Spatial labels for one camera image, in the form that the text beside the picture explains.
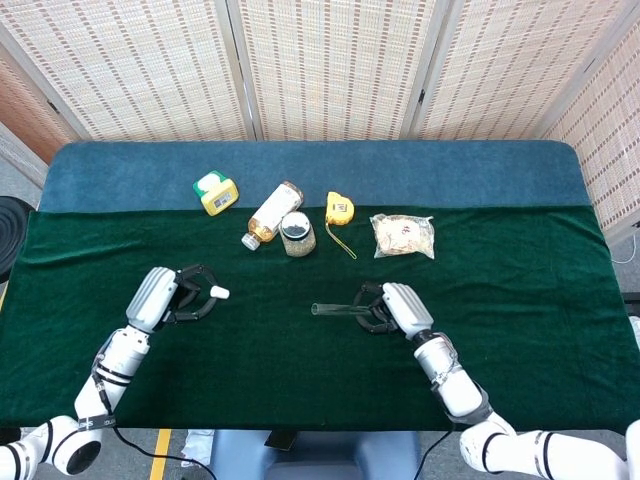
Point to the grey partition board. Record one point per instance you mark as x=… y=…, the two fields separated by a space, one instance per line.
x=17 y=155

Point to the clear plastic snack bag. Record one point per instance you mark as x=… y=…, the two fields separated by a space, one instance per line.
x=402 y=235

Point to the tea bottle with white cap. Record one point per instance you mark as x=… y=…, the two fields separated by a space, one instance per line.
x=270 y=215

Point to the small black flat object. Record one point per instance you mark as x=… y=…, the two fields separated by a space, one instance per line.
x=280 y=440

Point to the transparent glass test tube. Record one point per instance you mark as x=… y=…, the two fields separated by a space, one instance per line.
x=335 y=309

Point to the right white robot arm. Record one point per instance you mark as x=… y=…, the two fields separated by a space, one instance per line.
x=460 y=385

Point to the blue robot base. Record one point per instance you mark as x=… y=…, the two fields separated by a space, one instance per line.
x=315 y=457

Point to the black round stool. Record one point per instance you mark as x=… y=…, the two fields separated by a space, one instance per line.
x=10 y=235

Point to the woven bamboo screen panel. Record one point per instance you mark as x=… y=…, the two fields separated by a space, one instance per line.
x=515 y=65
x=25 y=110
x=335 y=65
x=610 y=140
x=135 y=65

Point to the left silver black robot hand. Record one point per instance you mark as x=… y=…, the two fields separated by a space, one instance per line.
x=150 y=300

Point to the white crumpled paper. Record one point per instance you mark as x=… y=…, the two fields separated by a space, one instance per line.
x=196 y=447

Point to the green velvet cloth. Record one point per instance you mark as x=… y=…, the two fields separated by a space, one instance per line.
x=300 y=375

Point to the glass jar with black lid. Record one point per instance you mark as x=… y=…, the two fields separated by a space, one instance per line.
x=297 y=237

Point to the white tube cap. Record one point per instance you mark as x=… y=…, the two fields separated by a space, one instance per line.
x=219 y=292

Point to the yellow green plastic box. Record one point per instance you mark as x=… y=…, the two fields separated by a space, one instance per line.
x=217 y=197

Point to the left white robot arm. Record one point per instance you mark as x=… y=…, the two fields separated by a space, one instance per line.
x=115 y=365

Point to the yellow tape measure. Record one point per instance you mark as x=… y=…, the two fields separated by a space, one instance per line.
x=340 y=207

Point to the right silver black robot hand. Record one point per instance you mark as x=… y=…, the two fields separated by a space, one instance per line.
x=407 y=310

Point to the white object at table side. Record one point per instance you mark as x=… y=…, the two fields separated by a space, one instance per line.
x=636 y=332

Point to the blue cloth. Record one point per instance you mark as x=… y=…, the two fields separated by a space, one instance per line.
x=400 y=170

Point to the yellow floor tape strip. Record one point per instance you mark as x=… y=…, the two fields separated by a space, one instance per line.
x=160 y=455

